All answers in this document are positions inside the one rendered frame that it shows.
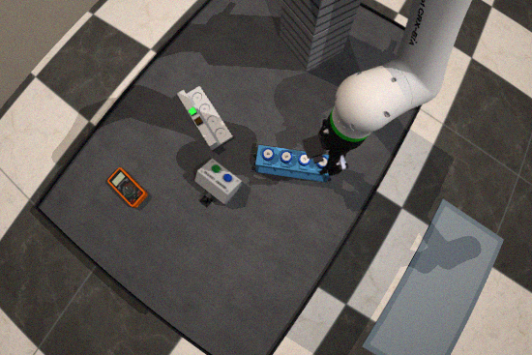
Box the black table edge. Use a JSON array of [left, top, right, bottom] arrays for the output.
[[34, 0, 421, 355]]

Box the white button panel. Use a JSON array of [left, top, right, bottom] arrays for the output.
[[195, 159, 243, 207]]

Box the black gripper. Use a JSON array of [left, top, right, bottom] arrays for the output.
[[318, 119, 350, 176]]

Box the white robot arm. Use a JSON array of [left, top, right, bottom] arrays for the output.
[[302, 0, 472, 163]]

